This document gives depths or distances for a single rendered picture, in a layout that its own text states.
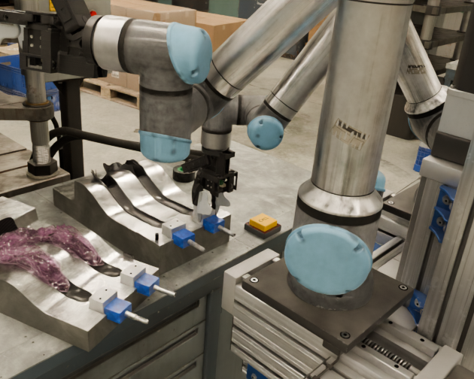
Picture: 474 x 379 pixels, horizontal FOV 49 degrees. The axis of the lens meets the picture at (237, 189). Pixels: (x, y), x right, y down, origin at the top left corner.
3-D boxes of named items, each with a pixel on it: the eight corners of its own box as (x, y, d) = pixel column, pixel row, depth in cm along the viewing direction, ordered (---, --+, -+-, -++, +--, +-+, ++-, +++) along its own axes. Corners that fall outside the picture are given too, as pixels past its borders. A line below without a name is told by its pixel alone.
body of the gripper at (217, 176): (216, 200, 131) (219, 156, 126) (192, 189, 136) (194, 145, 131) (237, 192, 137) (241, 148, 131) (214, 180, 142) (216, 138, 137)
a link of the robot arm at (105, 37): (119, 16, 69) (147, 19, 76) (88, 13, 70) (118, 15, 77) (116, 74, 71) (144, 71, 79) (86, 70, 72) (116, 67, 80)
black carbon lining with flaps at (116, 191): (200, 219, 147) (202, 188, 143) (156, 238, 136) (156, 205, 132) (124, 178, 168) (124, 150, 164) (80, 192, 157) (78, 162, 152)
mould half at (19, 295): (159, 286, 129) (159, 249, 124) (89, 352, 107) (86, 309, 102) (6, 231, 147) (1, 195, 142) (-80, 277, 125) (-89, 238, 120)
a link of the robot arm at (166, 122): (206, 145, 84) (210, 77, 79) (178, 170, 74) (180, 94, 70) (162, 137, 86) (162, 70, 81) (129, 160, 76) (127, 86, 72)
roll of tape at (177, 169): (169, 180, 185) (169, 171, 183) (176, 172, 192) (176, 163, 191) (192, 183, 184) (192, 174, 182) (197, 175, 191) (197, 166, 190)
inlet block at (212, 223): (240, 241, 139) (241, 222, 137) (226, 247, 136) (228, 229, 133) (205, 222, 147) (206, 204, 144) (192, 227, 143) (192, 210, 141)
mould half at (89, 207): (229, 241, 151) (232, 199, 145) (159, 276, 133) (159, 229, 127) (123, 183, 180) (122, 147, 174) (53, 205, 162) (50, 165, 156)
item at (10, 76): (64, 88, 493) (63, 64, 483) (27, 96, 461) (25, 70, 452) (23, 76, 521) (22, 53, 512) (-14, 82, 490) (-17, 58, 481)
